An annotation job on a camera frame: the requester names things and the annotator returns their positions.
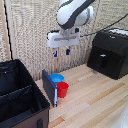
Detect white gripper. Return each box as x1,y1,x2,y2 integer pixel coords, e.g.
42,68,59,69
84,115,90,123
46,27,81,58

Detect blue plastic bowl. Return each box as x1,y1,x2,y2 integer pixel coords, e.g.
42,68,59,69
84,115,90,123
48,73,66,86

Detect black air fryer drawer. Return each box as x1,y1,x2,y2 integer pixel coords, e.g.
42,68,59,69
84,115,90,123
87,49,118,80

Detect black air fryer housing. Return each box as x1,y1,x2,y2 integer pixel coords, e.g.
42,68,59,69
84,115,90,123
87,28,128,81

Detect beige woven screen backdrop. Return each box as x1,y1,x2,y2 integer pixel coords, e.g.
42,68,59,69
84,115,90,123
0,0,128,82

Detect red plastic cup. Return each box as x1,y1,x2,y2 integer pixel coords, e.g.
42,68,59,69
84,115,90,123
56,81,70,99

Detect dark blue flat board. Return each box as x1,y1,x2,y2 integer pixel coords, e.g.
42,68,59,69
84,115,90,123
41,68,59,108

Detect black fabric storage box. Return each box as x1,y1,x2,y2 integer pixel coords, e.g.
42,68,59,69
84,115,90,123
0,59,51,128

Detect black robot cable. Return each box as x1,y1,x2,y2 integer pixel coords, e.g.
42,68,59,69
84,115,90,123
79,12,128,38

